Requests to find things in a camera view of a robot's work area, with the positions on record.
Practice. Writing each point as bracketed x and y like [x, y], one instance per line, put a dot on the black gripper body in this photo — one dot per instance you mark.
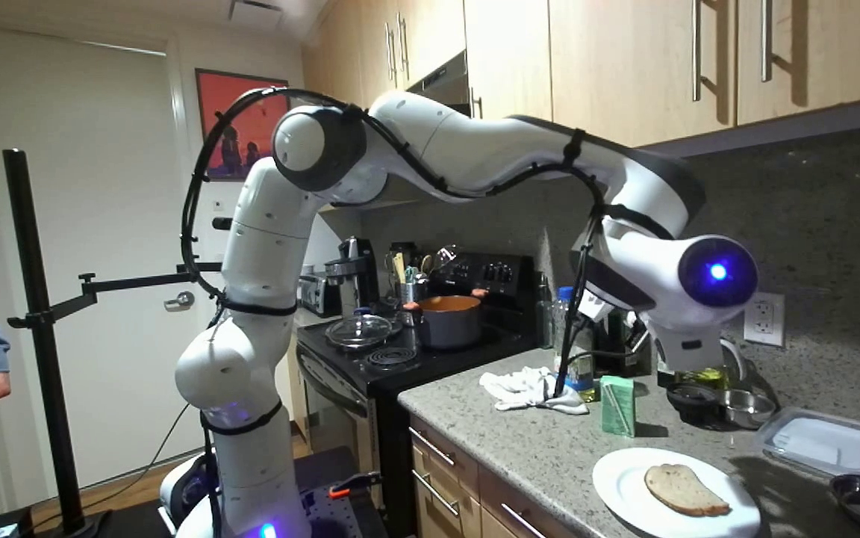
[681, 357]

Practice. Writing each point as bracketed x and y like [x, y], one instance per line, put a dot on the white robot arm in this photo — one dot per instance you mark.
[323, 151]

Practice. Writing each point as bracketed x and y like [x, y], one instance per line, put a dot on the slice of brown bread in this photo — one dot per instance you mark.
[680, 489]

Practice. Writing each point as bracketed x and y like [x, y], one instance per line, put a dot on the glass oil cruet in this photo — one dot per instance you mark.
[720, 378]

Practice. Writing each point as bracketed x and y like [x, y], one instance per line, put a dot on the white round plate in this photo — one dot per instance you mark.
[620, 484]

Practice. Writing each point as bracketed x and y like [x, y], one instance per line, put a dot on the white crumpled cloth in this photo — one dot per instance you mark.
[530, 389]

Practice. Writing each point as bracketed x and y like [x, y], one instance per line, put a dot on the clear plastic food container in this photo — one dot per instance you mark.
[814, 441]

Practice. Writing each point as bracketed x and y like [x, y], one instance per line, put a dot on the orange cooking pot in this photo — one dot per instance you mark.
[450, 321]

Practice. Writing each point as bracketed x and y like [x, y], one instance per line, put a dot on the black stove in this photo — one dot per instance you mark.
[354, 395]

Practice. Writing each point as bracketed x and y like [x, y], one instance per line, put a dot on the glass pot lid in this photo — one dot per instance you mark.
[363, 330]

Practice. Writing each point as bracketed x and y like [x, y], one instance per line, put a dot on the black coffee maker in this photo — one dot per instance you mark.
[360, 256]

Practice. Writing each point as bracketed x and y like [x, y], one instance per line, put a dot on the white wall outlet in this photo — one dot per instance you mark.
[765, 321]

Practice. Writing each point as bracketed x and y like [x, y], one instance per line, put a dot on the red framed wall picture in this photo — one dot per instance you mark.
[248, 134]

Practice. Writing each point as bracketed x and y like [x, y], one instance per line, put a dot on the black camera stand pole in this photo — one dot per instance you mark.
[39, 321]

